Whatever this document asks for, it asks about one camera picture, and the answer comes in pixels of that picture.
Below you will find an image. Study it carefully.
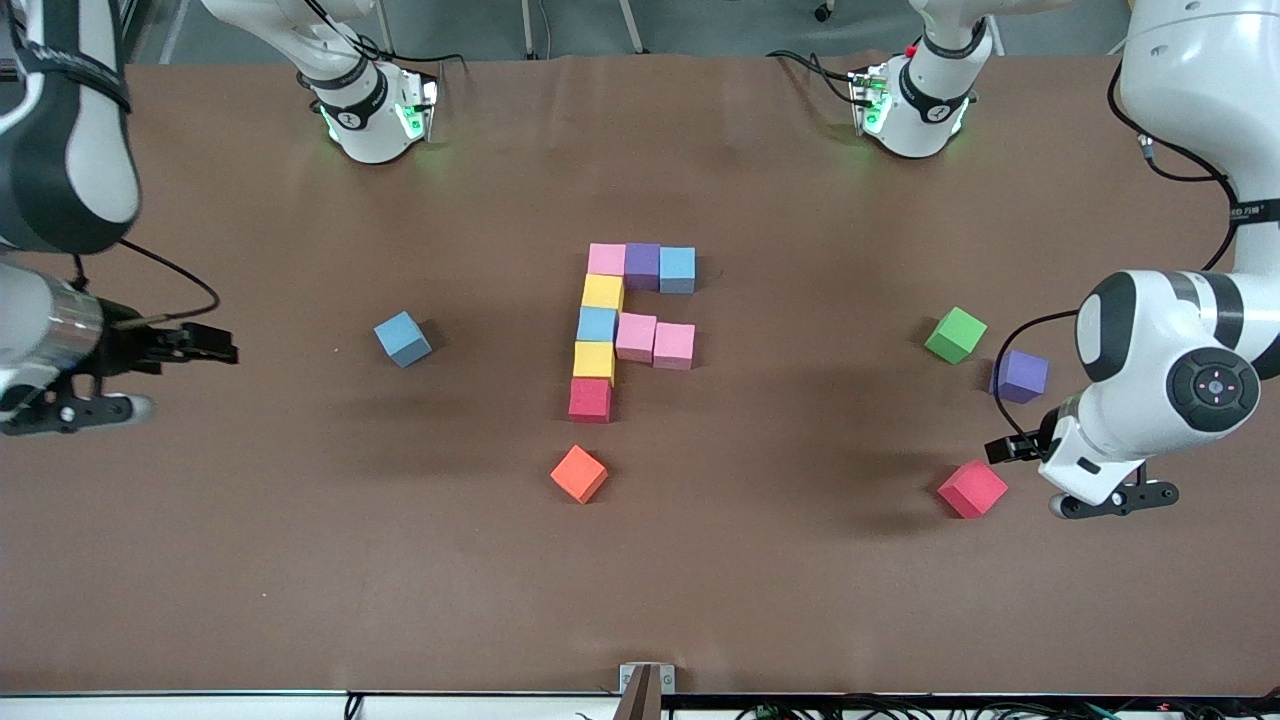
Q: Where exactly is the red foam cube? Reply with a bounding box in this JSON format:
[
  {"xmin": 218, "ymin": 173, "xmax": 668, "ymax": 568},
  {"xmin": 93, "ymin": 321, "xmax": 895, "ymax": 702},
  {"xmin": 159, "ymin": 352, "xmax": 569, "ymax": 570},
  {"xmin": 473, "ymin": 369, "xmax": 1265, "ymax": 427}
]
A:
[
  {"xmin": 937, "ymin": 459, "xmax": 1009, "ymax": 520},
  {"xmin": 568, "ymin": 377, "xmax": 613, "ymax": 424}
]

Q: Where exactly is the purple foam cube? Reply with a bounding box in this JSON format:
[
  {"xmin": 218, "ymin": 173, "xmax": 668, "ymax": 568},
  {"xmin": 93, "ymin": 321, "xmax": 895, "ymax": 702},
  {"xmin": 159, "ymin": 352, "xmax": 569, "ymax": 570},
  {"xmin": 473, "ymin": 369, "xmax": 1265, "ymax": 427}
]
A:
[
  {"xmin": 623, "ymin": 243, "xmax": 662, "ymax": 292},
  {"xmin": 988, "ymin": 349, "xmax": 1050, "ymax": 405}
]

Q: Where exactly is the green foam cube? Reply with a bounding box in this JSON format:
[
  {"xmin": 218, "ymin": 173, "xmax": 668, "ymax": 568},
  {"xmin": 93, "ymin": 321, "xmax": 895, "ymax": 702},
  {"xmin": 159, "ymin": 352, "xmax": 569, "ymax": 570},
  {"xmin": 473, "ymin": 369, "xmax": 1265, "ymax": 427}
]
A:
[{"xmin": 923, "ymin": 306, "xmax": 989, "ymax": 365}]

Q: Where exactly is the brown table mat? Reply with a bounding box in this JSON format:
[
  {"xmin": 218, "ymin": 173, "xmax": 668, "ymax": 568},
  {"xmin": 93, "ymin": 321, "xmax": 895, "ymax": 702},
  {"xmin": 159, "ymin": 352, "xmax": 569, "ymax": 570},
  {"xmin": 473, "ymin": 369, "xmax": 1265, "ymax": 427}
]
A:
[{"xmin": 0, "ymin": 55, "xmax": 1280, "ymax": 698}]

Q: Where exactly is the orange foam cube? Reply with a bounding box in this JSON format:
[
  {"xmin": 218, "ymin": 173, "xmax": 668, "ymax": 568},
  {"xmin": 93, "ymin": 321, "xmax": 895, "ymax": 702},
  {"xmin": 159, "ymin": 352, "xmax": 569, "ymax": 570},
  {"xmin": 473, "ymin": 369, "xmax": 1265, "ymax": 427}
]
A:
[{"xmin": 549, "ymin": 445, "xmax": 609, "ymax": 505}]

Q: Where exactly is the white table edge rail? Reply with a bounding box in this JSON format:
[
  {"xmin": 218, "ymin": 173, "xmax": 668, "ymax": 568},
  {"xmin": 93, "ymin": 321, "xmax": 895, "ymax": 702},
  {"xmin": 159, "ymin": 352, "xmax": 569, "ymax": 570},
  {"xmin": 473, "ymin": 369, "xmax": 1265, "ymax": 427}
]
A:
[{"xmin": 0, "ymin": 692, "xmax": 621, "ymax": 720}]

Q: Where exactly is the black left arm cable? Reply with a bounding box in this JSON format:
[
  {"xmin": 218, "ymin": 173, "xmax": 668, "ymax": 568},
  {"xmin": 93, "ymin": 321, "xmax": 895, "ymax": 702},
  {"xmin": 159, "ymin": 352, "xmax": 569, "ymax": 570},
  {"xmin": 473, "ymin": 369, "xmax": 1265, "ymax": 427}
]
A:
[{"xmin": 988, "ymin": 55, "xmax": 1246, "ymax": 443}]

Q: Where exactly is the metal table edge bracket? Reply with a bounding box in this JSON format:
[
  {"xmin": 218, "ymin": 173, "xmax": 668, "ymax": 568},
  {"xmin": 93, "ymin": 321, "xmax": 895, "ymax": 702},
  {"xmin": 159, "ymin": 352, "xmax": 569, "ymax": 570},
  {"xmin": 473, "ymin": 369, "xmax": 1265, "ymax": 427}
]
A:
[{"xmin": 612, "ymin": 662, "xmax": 677, "ymax": 720}]

